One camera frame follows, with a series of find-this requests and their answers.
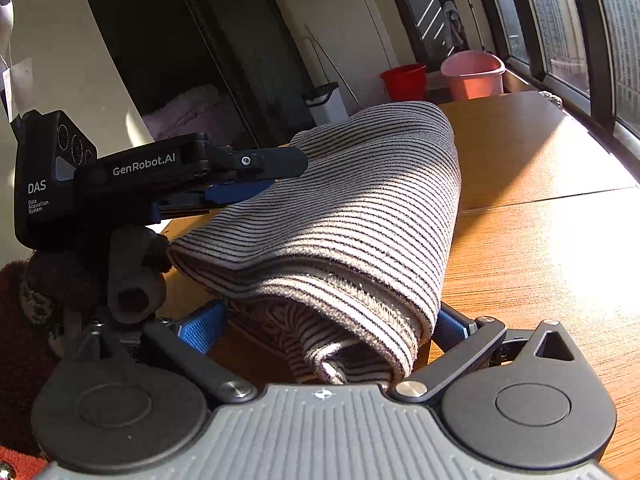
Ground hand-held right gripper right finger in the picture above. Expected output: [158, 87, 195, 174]
[389, 301, 577, 405]

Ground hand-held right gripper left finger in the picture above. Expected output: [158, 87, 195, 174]
[62, 301, 258, 406]

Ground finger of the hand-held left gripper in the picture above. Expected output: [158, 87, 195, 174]
[202, 142, 309, 183]
[155, 179, 277, 223]

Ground black white striped garment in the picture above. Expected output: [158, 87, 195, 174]
[167, 101, 462, 386]

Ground bed with pink floral sheet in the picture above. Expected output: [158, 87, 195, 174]
[141, 84, 251, 148]

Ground white bin with black lid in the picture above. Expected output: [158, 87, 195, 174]
[301, 82, 348, 128]

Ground dark sliding glass door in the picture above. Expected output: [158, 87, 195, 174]
[75, 0, 321, 151]

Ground white hanging tag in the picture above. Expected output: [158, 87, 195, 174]
[1, 57, 23, 123]

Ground red plastic bucket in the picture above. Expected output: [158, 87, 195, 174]
[379, 63, 428, 102]

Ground white round device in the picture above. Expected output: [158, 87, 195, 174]
[0, 0, 15, 43]

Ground dark frosted glass door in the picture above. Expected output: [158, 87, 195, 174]
[377, 0, 481, 68]

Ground pink plastic bucket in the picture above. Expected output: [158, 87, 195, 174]
[440, 51, 506, 101]

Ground pink grey hanging cloth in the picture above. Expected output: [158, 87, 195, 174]
[442, 1, 471, 48]

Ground long mop pole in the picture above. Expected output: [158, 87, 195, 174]
[452, 0, 496, 53]

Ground apartment buildings outside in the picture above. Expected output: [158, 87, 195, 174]
[530, 0, 640, 126]

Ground dark window frame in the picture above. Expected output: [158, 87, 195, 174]
[465, 0, 640, 153]

